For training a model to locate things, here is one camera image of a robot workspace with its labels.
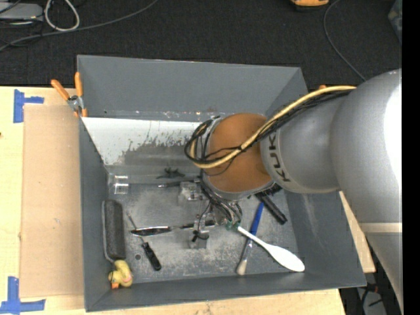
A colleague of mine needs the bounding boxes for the clear plastic block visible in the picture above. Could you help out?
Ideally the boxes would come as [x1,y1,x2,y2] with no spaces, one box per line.
[112,173,130,196]

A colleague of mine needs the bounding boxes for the black-handled screwdriver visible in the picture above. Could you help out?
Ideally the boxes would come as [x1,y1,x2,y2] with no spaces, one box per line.
[127,213,163,272]

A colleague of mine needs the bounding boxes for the brown cardboard board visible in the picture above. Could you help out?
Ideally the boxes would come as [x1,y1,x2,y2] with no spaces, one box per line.
[18,103,85,299]

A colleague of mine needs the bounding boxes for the grey metal bin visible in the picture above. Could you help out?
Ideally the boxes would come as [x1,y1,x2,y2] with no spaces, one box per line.
[76,54,368,312]

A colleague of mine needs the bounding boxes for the yellow rubber duck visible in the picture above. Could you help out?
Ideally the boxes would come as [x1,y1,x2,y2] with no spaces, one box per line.
[108,259,134,290]

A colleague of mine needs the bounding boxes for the blue-handled brush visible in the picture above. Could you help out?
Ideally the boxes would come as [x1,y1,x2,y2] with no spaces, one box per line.
[235,201,265,276]

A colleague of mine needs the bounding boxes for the black foam block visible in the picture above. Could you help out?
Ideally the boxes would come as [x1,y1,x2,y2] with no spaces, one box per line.
[102,199,128,263]

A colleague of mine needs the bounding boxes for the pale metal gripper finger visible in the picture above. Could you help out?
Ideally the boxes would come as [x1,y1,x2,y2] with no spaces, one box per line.
[188,220,217,250]
[178,180,203,207]

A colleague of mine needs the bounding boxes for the white plastic spoon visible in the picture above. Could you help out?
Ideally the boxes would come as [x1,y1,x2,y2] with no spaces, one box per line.
[236,225,306,273]

